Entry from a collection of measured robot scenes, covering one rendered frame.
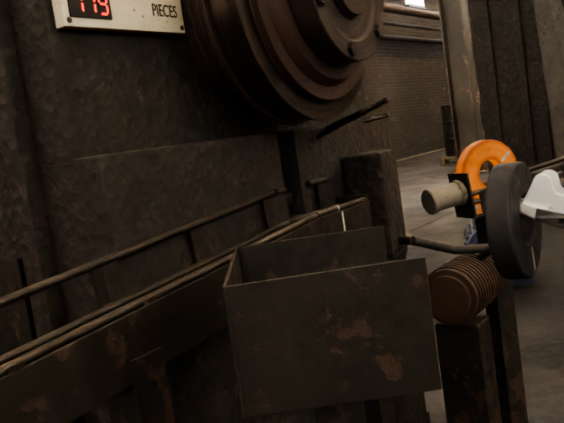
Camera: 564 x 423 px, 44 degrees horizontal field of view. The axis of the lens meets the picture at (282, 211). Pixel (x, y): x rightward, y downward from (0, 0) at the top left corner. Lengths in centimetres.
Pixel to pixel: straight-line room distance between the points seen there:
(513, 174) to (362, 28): 53
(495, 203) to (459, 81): 934
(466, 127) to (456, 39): 122
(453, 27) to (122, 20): 927
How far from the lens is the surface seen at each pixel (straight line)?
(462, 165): 168
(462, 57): 1024
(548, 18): 405
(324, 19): 122
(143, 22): 119
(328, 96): 132
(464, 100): 1022
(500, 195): 93
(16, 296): 92
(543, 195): 96
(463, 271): 154
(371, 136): 171
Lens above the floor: 86
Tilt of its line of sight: 6 degrees down
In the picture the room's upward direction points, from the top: 8 degrees counter-clockwise
